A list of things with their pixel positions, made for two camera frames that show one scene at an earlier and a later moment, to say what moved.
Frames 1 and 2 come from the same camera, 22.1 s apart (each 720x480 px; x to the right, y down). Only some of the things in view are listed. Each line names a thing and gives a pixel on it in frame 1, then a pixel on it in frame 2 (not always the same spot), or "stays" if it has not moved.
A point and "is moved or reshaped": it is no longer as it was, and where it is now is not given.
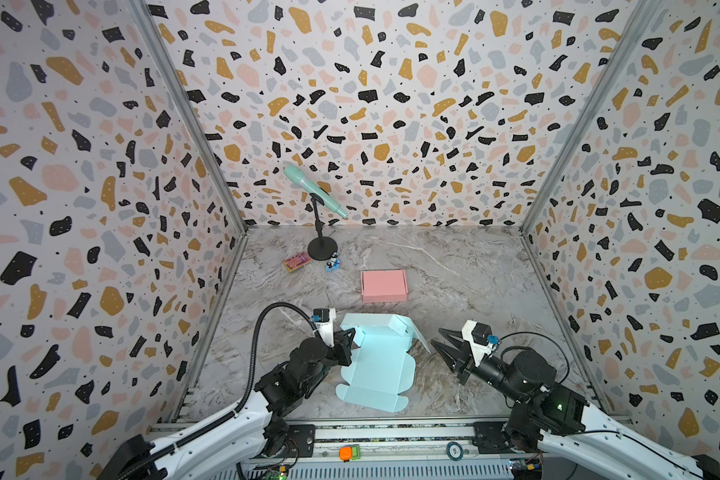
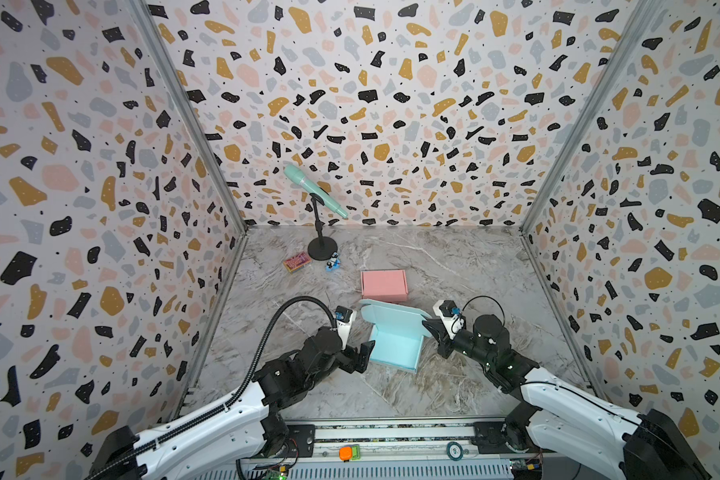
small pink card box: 297,262 stays
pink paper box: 384,286 stays
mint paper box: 382,368 is moved or reshaped
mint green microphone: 299,177 stays
